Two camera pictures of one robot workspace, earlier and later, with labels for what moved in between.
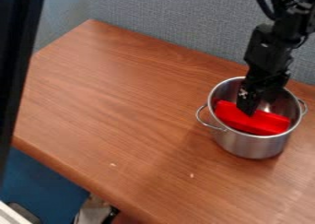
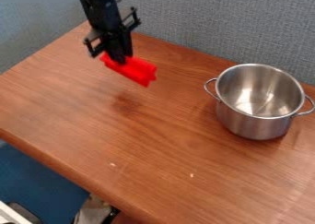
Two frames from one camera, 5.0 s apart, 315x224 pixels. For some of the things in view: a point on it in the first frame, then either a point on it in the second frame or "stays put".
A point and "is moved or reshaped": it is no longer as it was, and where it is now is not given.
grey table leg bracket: [95, 211] stays put
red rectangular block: [262, 122] → [134, 68]
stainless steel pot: [243, 145] is moved or reshaped
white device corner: [15, 214] stays put
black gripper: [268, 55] → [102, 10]
